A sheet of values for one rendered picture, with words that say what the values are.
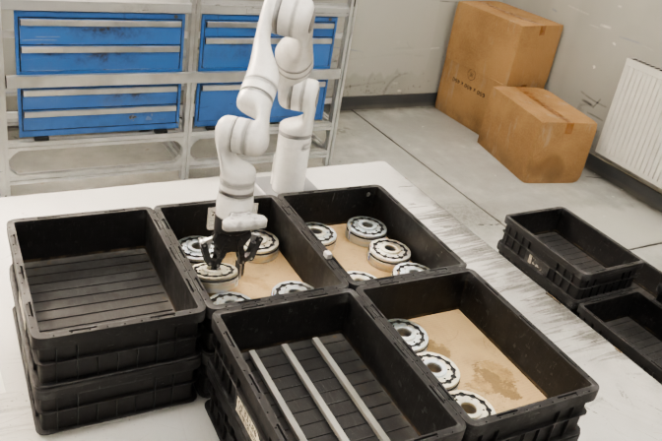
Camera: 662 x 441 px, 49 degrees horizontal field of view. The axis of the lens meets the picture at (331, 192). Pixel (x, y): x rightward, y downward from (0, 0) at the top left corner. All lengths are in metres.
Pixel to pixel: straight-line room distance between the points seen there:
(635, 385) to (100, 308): 1.21
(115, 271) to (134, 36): 1.91
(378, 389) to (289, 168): 0.81
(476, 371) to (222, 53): 2.40
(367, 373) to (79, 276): 0.64
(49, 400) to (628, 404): 1.21
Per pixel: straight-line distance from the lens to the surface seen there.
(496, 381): 1.50
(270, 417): 1.16
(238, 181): 1.42
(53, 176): 3.55
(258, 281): 1.62
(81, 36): 3.35
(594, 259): 2.81
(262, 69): 1.46
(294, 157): 1.99
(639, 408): 1.82
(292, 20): 1.55
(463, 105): 5.22
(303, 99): 1.93
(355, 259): 1.75
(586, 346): 1.94
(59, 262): 1.66
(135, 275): 1.62
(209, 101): 3.62
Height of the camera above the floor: 1.75
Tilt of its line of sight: 27 degrees down
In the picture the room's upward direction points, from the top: 10 degrees clockwise
